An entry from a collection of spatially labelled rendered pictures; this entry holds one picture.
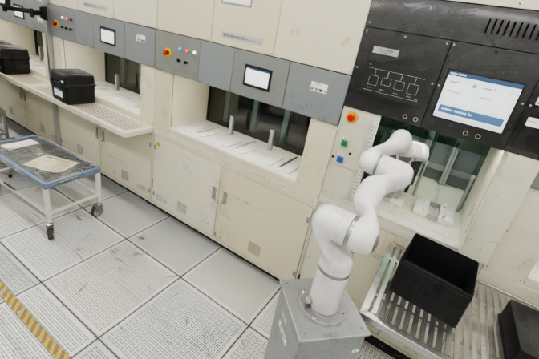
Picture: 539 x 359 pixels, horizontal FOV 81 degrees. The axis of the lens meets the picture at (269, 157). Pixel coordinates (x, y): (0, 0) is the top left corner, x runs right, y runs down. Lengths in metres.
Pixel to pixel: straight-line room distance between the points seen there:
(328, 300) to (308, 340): 0.15
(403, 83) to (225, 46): 1.11
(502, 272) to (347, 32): 1.39
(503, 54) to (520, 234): 0.80
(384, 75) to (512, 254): 1.02
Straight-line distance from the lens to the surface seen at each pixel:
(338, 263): 1.18
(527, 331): 1.63
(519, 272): 1.94
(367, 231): 1.09
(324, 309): 1.31
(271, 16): 1.96
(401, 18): 1.70
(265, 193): 2.14
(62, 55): 3.77
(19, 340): 2.31
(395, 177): 1.33
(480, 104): 1.67
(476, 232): 1.79
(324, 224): 1.11
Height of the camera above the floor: 1.73
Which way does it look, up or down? 22 degrees down
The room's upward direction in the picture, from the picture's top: 11 degrees clockwise
